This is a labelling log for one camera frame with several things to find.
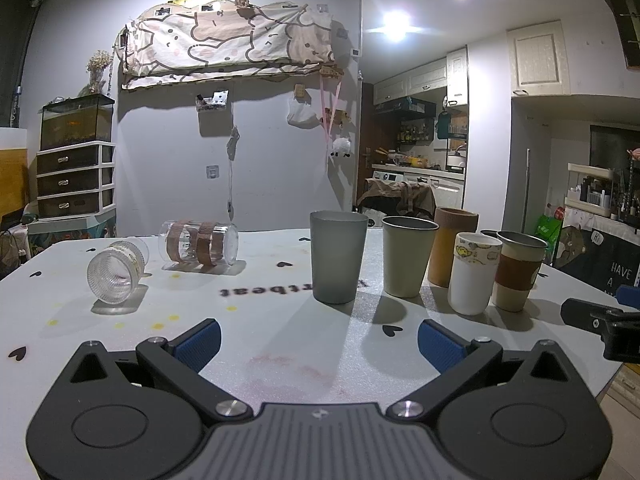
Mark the teal hanging cloth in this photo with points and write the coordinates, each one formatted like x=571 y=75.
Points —
x=443 y=126

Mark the grey plastic cup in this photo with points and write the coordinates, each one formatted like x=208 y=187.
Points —
x=336 y=260

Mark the wall socket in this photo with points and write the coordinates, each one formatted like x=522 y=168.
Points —
x=212 y=172

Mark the white hanging bag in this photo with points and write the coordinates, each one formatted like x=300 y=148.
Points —
x=301 y=114

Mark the printed blanket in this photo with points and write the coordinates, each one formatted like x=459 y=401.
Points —
x=225 y=35

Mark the pink ribbons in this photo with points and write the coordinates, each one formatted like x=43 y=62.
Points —
x=327 y=110

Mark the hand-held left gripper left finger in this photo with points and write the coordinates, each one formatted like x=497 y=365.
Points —
x=199 y=344

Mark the white plush toy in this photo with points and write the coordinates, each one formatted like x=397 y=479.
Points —
x=340 y=146

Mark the white kitchen cabinets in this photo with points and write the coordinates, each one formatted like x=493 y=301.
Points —
x=425 y=77

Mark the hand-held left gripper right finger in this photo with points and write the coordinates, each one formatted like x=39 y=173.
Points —
x=439 y=345

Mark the dark bear print cloth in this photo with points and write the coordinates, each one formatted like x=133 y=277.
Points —
x=595 y=250

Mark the white washing machine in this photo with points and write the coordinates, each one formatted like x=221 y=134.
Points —
x=389 y=177

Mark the white heart print table mat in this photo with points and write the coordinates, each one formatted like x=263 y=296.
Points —
x=280 y=320

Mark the beige cup dark rim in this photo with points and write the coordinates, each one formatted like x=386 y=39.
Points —
x=406 y=260

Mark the small ribbed glass cup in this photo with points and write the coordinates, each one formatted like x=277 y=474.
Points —
x=116 y=272

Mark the dried flowers in vase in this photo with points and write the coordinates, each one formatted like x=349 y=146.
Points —
x=99 y=67

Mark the brown cloth on chair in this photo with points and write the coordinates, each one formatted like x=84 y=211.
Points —
x=395 y=195

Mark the white cup cartoon band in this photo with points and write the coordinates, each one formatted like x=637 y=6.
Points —
x=470 y=285

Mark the large bright ceiling light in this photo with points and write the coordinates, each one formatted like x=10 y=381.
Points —
x=397 y=25

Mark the white rack with bottles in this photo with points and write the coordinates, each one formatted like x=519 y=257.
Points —
x=590 y=192

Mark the white drawer unit dark drawers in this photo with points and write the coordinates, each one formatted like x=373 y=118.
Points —
x=72 y=180

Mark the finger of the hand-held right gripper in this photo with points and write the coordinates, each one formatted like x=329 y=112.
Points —
x=580 y=312
x=630 y=295

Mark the beige cup brown sleeve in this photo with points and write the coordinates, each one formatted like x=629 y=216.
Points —
x=515 y=280

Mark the glass fish tank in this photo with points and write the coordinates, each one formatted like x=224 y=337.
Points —
x=75 y=122

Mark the yellow wooden board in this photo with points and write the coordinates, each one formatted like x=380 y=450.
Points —
x=12 y=175

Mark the white mop pole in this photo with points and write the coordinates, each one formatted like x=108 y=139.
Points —
x=526 y=190

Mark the white wall cabinet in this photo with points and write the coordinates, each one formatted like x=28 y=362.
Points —
x=537 y=57

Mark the tall glass cup brown bands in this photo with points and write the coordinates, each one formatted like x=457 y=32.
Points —
x=200 y=242

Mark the green bag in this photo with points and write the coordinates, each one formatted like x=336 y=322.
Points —
x=549 y=234

